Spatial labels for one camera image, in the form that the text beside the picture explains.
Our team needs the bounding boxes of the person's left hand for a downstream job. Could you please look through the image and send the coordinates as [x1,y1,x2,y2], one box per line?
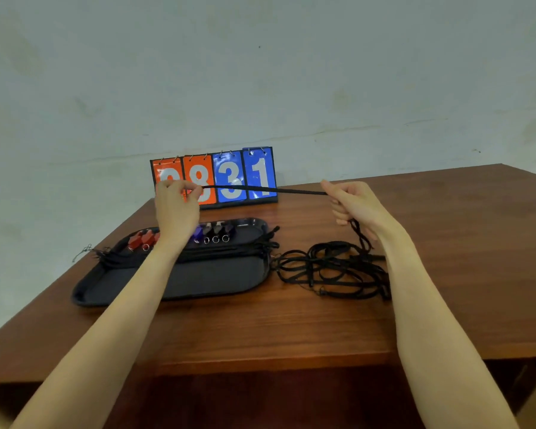
[154,179,204,260]

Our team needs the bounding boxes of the wooden desk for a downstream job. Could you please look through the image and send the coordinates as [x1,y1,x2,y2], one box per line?
[102,366,425,429]

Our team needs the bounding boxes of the person's right forearm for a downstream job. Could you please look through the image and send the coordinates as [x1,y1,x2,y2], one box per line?
[379,234,519,429]

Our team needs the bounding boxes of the person's left forearm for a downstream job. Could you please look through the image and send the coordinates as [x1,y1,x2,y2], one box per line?
[8,243,184,429]

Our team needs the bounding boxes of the orange and blue flip scoreboard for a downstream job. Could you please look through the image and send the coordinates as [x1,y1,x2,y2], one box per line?
[149,146,279,210]

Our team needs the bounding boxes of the tangle of black lanyards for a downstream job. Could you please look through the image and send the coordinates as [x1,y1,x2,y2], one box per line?
[270,218,392,302]

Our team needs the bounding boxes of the straightened black lanyards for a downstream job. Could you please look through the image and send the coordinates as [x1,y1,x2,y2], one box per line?
[71,225,281,269]

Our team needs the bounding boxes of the black lanyard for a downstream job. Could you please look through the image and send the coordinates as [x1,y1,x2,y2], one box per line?
[201,184,329,196]

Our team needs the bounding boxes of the black plastic tray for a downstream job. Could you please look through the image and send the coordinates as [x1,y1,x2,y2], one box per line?
[71,217,273,308]

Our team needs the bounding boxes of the person's right hand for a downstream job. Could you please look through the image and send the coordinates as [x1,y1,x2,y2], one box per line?
[320,179,410,248]

